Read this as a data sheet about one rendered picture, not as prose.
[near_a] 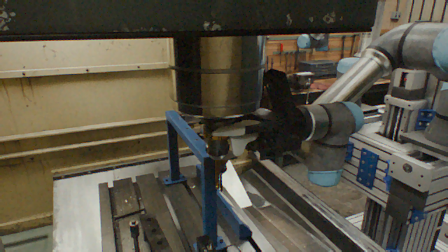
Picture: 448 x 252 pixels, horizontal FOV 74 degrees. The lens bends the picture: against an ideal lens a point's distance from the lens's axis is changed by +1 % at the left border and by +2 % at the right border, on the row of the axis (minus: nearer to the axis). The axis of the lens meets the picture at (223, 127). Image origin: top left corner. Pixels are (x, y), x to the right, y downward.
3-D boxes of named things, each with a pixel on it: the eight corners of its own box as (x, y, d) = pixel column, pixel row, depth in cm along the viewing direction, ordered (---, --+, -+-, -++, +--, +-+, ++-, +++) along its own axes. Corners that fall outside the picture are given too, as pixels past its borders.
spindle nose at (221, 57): (168, 96, 57) (163, 30, 53) (247, 92, 60) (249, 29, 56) (173, 123, 42) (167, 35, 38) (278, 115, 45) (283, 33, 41)
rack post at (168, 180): (184, 176, 136) (180, 115, 125) (187, 181, 131) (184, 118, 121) (162, 180, 132) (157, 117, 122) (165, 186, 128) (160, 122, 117)
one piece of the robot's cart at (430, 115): (385, 115, 146) (388, 98, 143) (431, 130, 127) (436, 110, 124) (378, 116, 144) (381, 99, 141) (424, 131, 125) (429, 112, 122)
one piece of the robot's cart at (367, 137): (371, 165, 166) (380, 120, 156) (439, 200, 135) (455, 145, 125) (334, 175, 156) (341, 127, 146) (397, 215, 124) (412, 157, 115)
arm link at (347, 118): (362, 141, 66) (371, 104, 63) (325, 148, 61) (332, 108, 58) (335, 130, 73) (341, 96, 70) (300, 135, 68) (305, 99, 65)
